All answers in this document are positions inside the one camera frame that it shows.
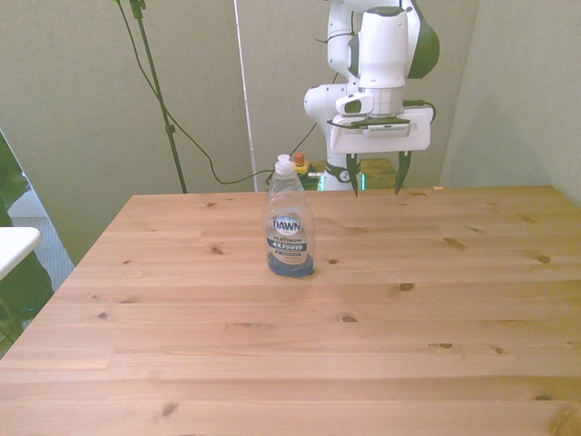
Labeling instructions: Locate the white side table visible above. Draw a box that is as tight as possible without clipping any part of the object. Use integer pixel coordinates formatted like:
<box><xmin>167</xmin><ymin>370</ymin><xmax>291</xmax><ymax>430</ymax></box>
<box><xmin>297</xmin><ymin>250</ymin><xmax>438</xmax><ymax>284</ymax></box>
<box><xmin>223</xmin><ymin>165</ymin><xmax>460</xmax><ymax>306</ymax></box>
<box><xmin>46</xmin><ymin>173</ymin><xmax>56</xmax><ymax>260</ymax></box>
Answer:
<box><xmin>0</xmin><ymin>226</ymin><xmax>43</xmax><ymax>282</ymax></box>

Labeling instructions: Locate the black camera stand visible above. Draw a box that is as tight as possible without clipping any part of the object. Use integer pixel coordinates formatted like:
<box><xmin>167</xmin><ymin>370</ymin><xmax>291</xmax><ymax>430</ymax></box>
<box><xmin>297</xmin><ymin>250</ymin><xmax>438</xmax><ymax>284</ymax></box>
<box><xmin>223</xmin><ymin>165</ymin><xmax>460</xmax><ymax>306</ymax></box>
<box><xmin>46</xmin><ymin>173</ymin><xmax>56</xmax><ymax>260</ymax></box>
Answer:
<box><xmin>112</xmin><ymin>0</ymin><xmax>189</xmax><ymax>194</ymax></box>

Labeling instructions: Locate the black cable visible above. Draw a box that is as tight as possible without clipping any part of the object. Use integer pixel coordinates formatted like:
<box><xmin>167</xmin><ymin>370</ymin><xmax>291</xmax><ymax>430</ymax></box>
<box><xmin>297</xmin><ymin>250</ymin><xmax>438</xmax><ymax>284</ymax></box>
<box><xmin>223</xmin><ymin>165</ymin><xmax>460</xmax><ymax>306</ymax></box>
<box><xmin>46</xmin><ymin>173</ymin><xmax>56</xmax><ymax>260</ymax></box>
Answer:
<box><xmin>115</xmin><ymin>0</ymin><xmax>319</xmax><ymax>185</ymax></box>

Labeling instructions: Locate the white vertical pole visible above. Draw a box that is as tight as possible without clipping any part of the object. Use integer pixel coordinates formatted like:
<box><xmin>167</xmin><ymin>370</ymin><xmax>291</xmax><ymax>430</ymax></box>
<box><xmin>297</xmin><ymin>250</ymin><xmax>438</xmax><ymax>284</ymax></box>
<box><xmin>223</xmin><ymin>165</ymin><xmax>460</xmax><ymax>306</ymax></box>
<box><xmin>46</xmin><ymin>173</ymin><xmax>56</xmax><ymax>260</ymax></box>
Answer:
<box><xmin>232</xmin><ymin>0</ymin><xmax>260</xmax><ymax>193</ymax></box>

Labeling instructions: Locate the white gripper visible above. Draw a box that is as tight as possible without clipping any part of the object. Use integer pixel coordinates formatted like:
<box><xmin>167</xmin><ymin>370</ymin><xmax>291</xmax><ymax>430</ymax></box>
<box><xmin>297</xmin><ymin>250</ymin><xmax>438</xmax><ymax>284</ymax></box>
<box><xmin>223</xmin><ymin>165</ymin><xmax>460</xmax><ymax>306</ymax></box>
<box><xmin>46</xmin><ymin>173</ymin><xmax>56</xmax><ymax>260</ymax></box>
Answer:
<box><xmin>329</xmin><ymin>105</ymin><xmax>433</xmax><ymax>198</ymax></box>

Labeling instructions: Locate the clear Dawn dish soap bottle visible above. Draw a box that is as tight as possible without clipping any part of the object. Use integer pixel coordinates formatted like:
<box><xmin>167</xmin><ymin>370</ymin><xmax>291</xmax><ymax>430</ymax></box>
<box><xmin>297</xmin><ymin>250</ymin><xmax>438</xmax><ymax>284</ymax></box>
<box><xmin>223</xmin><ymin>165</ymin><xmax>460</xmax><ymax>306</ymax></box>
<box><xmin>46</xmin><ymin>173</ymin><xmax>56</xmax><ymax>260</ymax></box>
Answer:
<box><xmin>263</xmin><ymin>154</ymin><xmax>316</xmax><ymax>278</ymax></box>

